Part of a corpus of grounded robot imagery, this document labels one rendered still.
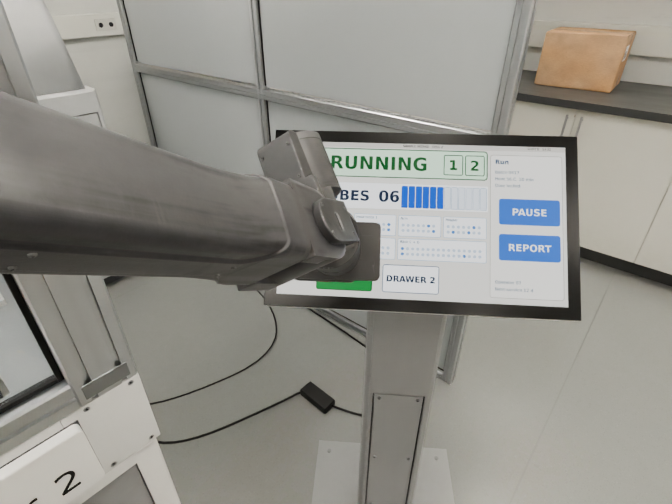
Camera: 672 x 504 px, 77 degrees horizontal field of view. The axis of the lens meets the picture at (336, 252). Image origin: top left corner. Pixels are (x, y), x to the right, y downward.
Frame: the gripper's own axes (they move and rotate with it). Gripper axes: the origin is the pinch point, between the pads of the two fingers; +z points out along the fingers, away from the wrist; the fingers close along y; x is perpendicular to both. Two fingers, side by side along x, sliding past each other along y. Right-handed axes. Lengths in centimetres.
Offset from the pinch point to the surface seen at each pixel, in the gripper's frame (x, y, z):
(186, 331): 23, 80, 147
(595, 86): -115, -128, 172
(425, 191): -13.4, -13.6, 15.3
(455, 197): -12.4, -18.6, 15.2
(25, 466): 26.9, 36.9, -4.2
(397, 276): 1.2, -9.1, 15.1
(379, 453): 45, -9, 60
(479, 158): -19.3, -22.6, 15.3
